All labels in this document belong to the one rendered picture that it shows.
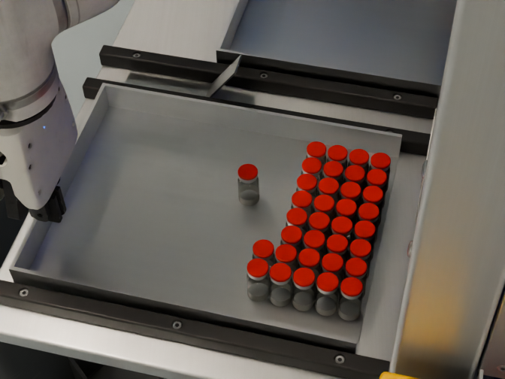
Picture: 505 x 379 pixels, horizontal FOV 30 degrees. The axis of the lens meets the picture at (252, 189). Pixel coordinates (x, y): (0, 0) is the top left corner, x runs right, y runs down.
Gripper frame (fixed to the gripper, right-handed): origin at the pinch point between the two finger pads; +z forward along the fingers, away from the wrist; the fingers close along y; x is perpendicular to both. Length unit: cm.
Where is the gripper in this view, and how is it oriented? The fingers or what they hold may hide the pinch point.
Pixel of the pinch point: (45, 201)
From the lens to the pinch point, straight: 93.7
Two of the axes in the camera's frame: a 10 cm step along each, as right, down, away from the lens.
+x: -9.7, -1.9, 1.6
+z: 0.1, 6.1, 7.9
